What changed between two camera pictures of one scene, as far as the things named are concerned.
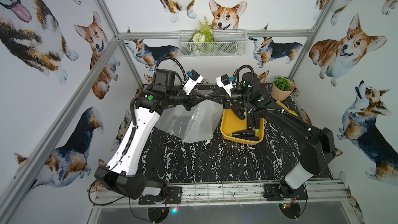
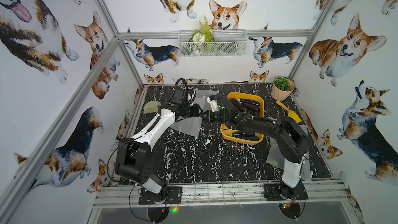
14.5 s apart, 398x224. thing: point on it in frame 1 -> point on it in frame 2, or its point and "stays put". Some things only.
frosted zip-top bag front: x=204 y=122 -> x=275 y=158
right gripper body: x=238 y=97 -> x=216 y=116
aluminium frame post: x=8 y=198 stays put
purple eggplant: x=245 y=134 stays put
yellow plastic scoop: x=292 y=112 stays put
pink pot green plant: x=282 y=88 stays put
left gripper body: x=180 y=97 -> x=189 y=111
